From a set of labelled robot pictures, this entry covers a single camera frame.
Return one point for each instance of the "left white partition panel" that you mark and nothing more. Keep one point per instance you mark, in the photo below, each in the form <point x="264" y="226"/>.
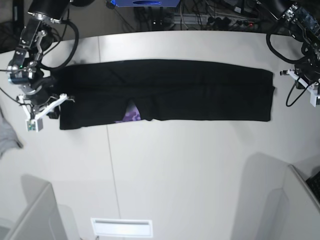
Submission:
<point x="41" y="220"/>

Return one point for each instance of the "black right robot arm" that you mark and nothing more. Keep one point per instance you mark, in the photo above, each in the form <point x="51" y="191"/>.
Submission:
<point x="26" y="68"/>

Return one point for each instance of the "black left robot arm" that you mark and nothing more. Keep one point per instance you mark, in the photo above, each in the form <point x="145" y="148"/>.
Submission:
<point x="304" y="28"/>

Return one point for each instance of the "white partition panel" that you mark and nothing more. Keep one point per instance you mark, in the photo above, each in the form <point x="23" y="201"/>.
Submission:
<point x="41" y="220"/>
<point x="304" y="217"/>

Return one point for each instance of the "right white partition panel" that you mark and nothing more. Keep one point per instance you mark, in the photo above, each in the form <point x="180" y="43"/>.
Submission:
<point x="304" y="217"/>

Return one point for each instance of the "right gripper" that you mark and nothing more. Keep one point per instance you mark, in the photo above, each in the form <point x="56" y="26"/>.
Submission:
<point x="37" y="96"/>

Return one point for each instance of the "black T-shirt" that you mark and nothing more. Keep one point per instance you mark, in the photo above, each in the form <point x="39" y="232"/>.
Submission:
<point x="162" y="89"/>

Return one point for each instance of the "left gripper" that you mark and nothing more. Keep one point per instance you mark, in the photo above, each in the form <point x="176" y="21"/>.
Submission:
<point x="308" y="73"/>

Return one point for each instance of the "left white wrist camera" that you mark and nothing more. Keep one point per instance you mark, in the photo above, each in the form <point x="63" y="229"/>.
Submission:
<point x="302" y="85"/>

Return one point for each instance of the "black keyboard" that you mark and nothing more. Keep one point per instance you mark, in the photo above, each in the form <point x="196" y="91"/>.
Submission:
<point x="314" y="185"/>

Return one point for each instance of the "grey cloth at table edge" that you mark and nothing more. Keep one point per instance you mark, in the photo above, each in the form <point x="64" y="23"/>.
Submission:
<point x="8" y="136"/>

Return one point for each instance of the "blue box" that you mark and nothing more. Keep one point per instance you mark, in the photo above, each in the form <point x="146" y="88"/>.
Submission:
<point x="145" y="3"/>

